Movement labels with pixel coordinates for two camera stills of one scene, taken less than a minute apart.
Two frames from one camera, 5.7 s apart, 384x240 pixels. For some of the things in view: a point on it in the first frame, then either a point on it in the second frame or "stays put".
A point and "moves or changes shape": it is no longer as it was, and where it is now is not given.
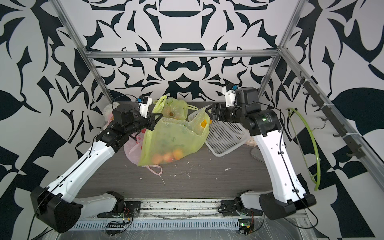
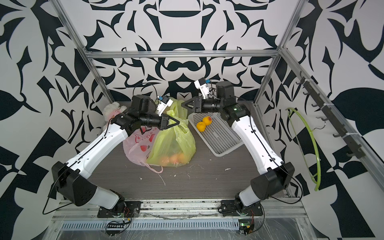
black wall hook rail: (324, 107) stays put
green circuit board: (245, 225) stays put
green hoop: (317, 185) stays put
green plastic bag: (173, 139) moves or changes shape
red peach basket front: (168, 158) -> (173, 159)
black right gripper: (223, 109) -> (199, 105)
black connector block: (115, 225) stays put
